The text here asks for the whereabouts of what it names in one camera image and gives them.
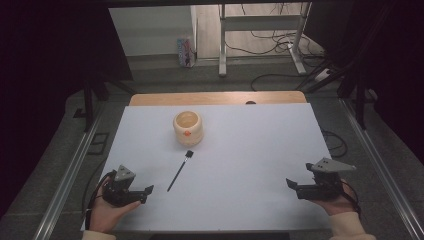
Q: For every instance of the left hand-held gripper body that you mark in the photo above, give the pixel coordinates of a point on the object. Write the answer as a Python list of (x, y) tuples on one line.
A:
[(118, 191)]

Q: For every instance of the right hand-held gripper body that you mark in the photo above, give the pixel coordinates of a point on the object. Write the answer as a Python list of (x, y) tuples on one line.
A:
[(328, 188)]

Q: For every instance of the black thin brush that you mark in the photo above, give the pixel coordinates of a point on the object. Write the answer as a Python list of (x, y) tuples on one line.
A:
[(180, 170)]

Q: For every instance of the cream ribbed cup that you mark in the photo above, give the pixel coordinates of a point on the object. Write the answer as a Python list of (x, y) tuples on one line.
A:
[(188, 135)]

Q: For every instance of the person's right hand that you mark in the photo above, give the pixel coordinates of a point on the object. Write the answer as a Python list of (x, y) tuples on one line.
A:
[(340, 206)]

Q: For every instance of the person's left hand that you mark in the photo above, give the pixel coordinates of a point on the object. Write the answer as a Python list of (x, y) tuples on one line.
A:
[(106, 215)]

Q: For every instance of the white table sheet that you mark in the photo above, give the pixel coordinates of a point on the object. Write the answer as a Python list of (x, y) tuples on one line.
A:
[(233, 166)]

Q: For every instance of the black metal stand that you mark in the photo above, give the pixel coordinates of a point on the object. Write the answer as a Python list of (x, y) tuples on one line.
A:
[(88, 103), (360, 103)]

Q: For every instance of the wooden table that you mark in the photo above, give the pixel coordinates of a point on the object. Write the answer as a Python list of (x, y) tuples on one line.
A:
[(213, 98)]

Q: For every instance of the white power strip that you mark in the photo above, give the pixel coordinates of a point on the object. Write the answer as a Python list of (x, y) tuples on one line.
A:
[(322, 75)]

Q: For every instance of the white cabinet panel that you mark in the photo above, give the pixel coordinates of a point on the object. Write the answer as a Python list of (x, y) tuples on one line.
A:
[(150, 30)]

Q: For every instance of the aluminium rail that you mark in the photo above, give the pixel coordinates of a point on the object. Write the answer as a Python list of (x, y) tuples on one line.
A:
[(66, 180), (376, 156)]

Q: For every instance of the white metal desk frame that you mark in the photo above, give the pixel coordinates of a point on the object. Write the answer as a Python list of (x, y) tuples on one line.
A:
[(260, 22)]

